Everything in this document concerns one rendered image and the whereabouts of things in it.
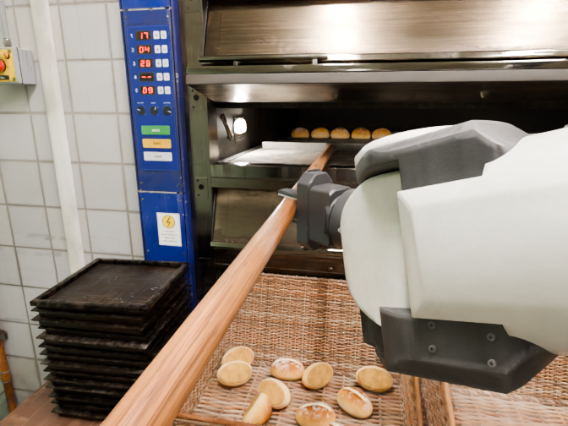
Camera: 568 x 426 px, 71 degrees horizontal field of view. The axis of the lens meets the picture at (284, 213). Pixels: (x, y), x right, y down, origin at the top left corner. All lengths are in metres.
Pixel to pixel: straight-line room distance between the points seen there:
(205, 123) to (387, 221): 1.02
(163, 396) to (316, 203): 0.40
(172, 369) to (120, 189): 1.15
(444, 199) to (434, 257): 0.02
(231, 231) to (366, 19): 0.69
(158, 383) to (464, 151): 0.19
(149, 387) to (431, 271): 0.16
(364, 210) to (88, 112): 1.22
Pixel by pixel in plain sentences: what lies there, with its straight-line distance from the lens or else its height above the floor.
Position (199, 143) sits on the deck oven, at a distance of 1.23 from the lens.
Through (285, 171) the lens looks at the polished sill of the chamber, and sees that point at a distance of 1.16.
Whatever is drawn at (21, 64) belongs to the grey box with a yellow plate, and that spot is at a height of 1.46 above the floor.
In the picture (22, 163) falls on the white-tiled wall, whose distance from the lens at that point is 1.58.
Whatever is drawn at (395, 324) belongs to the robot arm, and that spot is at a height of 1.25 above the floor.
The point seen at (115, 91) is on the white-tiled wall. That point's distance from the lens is 1.34.
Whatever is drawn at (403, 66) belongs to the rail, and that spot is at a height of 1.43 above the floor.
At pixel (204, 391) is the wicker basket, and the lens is 1.22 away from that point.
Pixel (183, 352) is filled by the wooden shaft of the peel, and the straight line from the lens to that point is 0.27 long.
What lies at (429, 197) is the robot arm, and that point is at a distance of 0.18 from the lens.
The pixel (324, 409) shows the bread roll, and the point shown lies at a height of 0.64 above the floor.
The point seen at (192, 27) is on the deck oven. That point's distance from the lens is 1.24.
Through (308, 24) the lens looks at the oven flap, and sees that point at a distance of 1.16.
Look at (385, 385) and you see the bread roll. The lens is 1.20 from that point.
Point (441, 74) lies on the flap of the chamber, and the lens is 0.99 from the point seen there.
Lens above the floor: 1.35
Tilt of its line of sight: 15 degrees down
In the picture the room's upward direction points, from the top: straight up
